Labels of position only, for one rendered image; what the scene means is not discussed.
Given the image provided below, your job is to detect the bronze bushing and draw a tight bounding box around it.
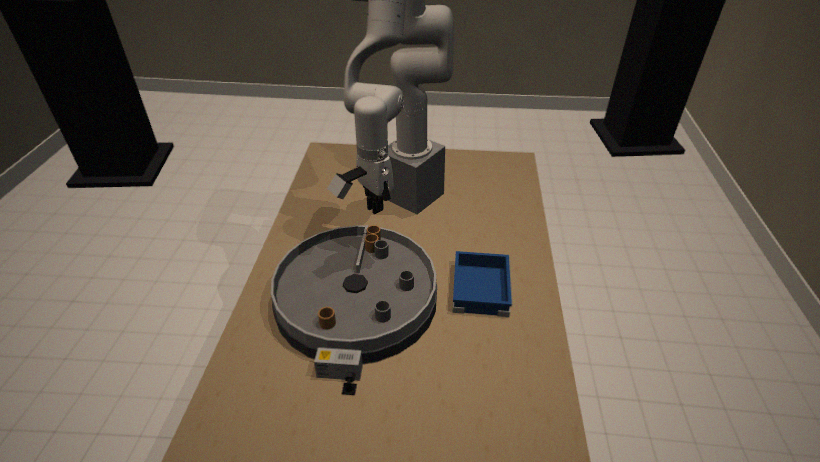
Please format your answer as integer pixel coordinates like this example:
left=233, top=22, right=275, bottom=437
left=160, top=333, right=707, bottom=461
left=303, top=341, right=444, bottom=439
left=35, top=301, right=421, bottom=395
left=365, top=234, right=379, bottom=253
left=367, top=225, right=381, bottom=240
left=318, top=307, right=336, bottom=330

